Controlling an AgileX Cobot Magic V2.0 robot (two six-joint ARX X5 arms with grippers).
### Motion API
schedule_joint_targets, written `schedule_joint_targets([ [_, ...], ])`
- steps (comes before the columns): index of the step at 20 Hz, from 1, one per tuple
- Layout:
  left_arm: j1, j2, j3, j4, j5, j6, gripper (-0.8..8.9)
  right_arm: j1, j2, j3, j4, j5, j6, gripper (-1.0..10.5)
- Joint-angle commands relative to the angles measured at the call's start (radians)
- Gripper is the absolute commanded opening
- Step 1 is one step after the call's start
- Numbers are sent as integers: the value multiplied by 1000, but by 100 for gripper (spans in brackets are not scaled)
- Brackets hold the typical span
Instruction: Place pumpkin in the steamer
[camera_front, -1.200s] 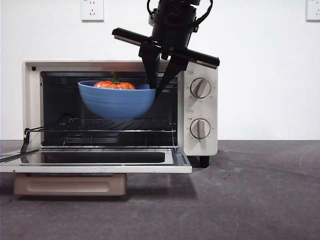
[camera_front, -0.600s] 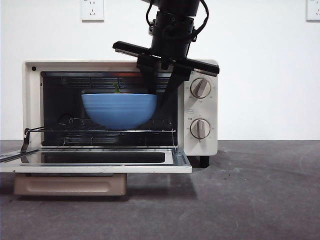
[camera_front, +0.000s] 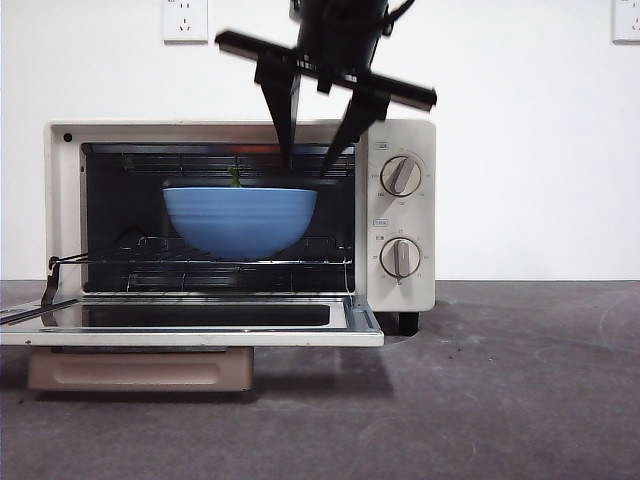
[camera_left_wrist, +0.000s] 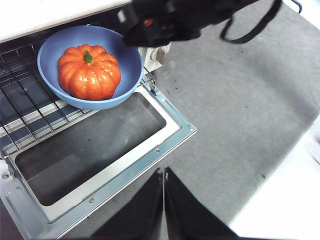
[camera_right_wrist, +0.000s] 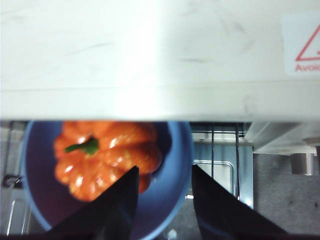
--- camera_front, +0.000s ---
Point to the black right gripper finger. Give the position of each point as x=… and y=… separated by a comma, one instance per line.
x=280, y=100
x=360, y=115

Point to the orange pumpkin with green stem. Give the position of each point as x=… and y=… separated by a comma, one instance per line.
x=235, y=180

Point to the blue ribbed bowl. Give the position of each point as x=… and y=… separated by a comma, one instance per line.
x=240, y=225

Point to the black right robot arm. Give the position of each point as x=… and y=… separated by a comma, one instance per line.
x=340, y=25

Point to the cream temperature knob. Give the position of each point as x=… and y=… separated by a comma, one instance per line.
x=400, y=176

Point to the cream Toshiba toaster oven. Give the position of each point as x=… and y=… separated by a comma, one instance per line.
x=425, y=220

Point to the cream timer knob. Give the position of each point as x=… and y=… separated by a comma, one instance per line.
x=400, y=257

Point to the white wall socket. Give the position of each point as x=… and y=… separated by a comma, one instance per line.
x=627, y=25
x=185, y=25

